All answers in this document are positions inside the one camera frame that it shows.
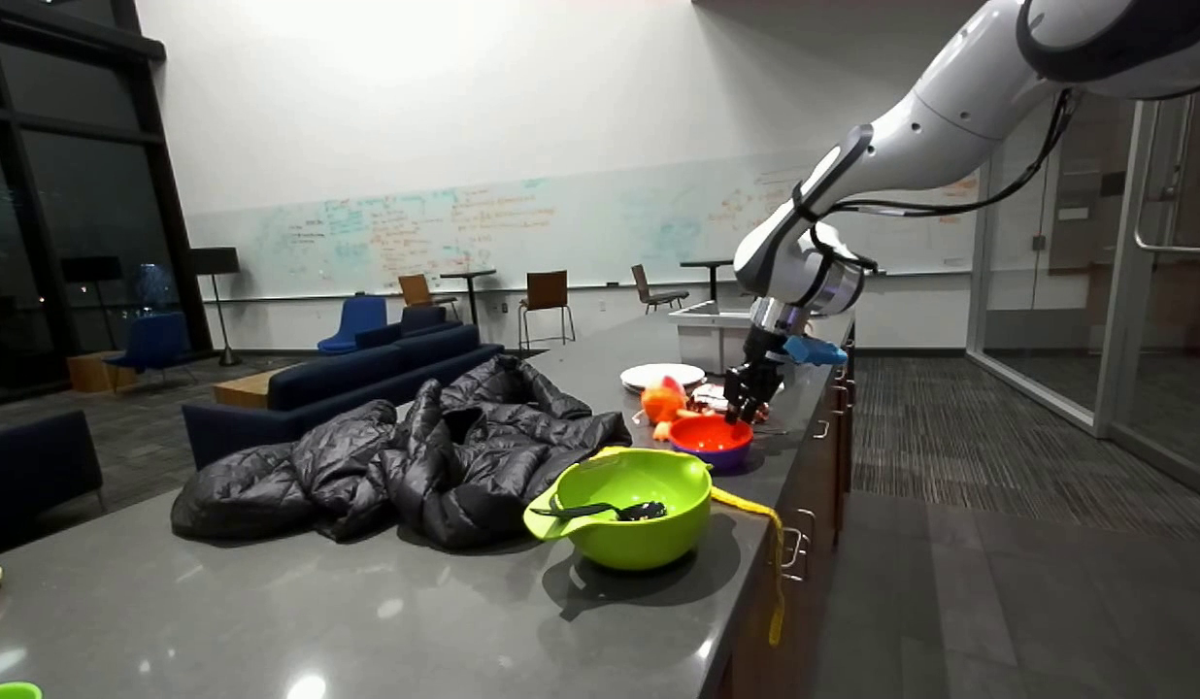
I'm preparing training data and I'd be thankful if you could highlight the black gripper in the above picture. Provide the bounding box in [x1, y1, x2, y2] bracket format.
[723, 320, 796, 428]

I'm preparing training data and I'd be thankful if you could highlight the orange bowl blue outside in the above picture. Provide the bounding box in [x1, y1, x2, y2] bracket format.
[660, 408, 760, 473]

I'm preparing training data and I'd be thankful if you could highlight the green plastic bowl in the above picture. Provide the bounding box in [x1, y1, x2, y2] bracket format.
[521, 443, 718, 574]

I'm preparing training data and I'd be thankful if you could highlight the wrapped sandwich packet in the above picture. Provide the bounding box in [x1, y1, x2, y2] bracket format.
[687, 378, 739, 420]

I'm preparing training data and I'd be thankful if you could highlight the grey metal bin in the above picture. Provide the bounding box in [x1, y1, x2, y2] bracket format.
[670, 301, 760, 381]

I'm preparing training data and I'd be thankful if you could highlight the orange plush toy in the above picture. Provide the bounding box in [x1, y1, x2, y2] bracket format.
[635, 374, 694, 430]

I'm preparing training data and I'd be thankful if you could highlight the white plate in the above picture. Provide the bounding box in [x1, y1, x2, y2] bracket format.
[618, 358, 710, 398]

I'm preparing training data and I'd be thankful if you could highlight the wooden counter cabinet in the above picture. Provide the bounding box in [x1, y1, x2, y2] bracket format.
[694, 324, 860, 699]

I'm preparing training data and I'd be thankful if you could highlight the dark rectangular table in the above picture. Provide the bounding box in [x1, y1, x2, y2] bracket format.
[677, 252, 744, 310]

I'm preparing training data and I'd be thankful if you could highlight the grey chair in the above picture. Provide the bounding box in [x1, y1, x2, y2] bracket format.
[626, 261, 694, 320]

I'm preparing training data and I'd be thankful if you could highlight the brown chair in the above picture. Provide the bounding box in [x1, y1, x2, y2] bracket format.
[511, 266, 578, 349]

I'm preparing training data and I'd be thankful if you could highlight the round high table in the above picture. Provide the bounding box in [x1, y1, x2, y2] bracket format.
[436, 266, 499, 345]

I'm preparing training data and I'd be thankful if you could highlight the light wooden chair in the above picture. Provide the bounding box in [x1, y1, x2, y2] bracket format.
[391, 267, 441, 314]

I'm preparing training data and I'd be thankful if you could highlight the black puffer jacket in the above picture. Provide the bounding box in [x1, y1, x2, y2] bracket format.
[165, 355, 635, 557]

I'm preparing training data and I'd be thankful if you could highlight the long blue sofa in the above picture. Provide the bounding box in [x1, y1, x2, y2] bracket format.
[178, 320, 506, 472]

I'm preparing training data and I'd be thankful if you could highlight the blue lounge chair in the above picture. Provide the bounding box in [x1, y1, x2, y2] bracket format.
[316, 290, 391, 358]

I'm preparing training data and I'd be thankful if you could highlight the wooden coffee table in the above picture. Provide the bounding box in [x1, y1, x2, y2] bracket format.
[209, 363, 291, 413]

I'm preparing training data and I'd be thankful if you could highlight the black music stand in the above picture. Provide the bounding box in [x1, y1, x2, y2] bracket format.
[186, 240, 246, 368]
[59, 252, 128, 355]

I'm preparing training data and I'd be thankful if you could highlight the wooden box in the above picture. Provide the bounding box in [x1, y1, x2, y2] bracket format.
[60, 345, 142, 398]

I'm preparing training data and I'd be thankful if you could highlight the dark blue sofa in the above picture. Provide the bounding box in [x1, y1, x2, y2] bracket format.
[0, 408, 110, 557]

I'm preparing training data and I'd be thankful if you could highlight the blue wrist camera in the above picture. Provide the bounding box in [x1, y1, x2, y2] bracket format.
[782, 332, 851, 374]

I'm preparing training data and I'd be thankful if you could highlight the wall whiteboard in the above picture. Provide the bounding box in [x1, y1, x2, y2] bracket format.
[186, 132, 978, 301]

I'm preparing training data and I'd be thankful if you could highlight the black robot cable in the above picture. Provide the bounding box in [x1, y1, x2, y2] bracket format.
[789, 86, 1084, 277]

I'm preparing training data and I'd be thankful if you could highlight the glass door with handle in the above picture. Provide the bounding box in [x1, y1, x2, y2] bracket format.
[964, 90, 1200, 503]

